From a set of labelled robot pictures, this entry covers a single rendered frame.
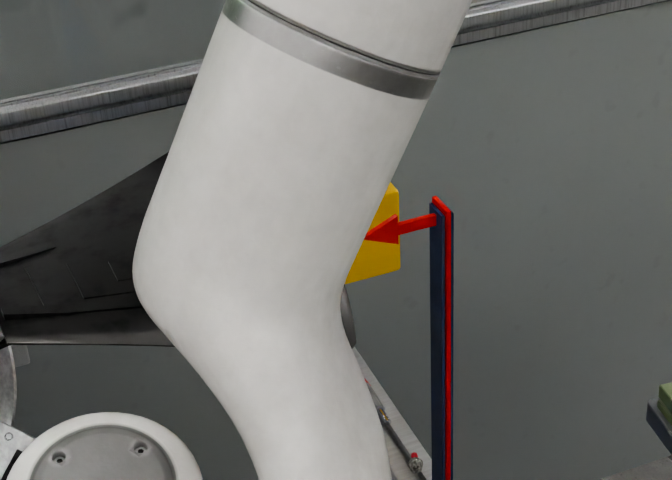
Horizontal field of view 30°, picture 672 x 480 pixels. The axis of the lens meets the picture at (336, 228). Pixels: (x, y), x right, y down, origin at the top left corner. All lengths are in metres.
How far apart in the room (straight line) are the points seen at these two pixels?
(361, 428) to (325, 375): 0.03
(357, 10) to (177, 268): 0.12
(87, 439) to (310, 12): 0.21
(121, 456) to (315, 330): 0.10
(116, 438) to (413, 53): 0.21
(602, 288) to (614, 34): 0.44
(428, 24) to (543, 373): 1.66
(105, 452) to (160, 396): 1.28
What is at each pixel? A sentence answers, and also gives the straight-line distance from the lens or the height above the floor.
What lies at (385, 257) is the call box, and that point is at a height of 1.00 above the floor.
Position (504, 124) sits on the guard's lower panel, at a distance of 1.80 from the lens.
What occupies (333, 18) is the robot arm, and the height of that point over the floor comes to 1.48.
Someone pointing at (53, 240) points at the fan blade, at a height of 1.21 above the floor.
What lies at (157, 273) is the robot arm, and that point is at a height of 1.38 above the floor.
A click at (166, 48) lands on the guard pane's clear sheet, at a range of 1.57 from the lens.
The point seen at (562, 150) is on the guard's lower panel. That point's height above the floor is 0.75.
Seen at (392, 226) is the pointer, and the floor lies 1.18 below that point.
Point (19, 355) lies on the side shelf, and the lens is 1.39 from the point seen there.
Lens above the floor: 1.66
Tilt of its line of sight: 32 degrees down
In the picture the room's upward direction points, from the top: 3 degrees counter-clockwise
